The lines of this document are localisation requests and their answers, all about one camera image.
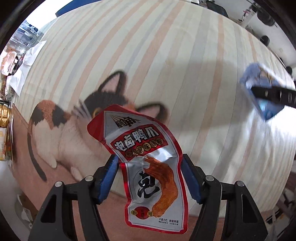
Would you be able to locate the blue plastic wrapper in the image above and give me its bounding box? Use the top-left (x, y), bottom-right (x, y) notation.
top-left (239, 62), bottom-right (288, 121)

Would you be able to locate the red silver snack wrapper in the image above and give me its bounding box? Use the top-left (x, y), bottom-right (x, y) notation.
top-left (87, 104), bottom-right (189, 234)

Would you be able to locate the cat print striped tablecloth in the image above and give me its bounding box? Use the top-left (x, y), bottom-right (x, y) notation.
top-left (10, 0), bottom-right (296, 241)

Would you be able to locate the golden wrapped box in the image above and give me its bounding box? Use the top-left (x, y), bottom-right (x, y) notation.
top-left (0, 103), bottom-right (11, 128)

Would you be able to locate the white paper sheet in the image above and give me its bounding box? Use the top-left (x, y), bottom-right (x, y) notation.
top-left (6, 41), bottom-right (47, 96)

